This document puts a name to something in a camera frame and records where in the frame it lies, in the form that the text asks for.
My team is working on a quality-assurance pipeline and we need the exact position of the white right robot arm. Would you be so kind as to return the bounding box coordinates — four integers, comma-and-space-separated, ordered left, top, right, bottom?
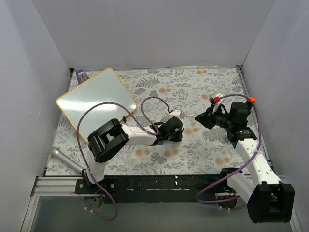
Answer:
195, 101, 295, 223

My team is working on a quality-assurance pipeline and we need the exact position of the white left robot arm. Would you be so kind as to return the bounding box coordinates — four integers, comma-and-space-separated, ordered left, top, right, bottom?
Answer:
85, 116, 183, 193

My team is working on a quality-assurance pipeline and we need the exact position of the black orange-tipped flashlight on stand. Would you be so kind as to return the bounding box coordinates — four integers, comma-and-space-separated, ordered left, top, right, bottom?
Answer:
245, 96, 256, 114

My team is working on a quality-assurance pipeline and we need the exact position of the purple metronome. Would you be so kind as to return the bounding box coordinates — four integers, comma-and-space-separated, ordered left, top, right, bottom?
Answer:
76, 69, 89, 85

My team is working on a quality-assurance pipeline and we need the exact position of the silver microphone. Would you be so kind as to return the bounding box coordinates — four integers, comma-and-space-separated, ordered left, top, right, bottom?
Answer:
50, 146, 84, 175

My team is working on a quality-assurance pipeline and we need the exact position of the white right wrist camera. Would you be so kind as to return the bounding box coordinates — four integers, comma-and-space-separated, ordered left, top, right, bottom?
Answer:
209, 92, 223, 106

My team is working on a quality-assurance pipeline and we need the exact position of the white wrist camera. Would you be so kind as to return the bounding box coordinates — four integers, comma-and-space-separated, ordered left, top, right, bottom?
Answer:
169, 110, 181, 116
209, 92, 223, 106

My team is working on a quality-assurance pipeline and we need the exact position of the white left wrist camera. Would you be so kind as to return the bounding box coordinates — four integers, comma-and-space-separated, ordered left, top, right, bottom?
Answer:
169, 110, 181, 116

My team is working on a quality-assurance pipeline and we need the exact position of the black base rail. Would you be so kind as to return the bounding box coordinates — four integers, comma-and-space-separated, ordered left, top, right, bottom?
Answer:
74, 174, 242, 203

